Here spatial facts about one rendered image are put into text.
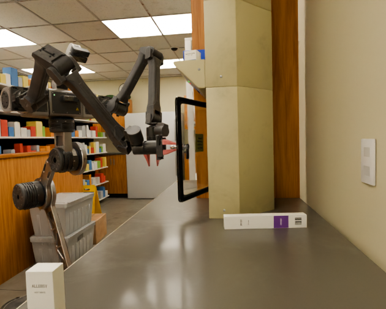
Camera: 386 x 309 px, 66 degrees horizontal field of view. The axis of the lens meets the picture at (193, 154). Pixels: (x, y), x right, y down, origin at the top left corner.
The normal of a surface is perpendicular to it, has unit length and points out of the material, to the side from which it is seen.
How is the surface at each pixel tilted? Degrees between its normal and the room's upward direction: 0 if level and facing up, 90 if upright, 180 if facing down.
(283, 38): 90
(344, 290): 0
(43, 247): 96
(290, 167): 90
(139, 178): 90
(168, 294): 0
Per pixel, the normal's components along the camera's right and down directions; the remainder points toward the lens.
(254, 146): 0.61, 0.02
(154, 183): -0.13, 0.06
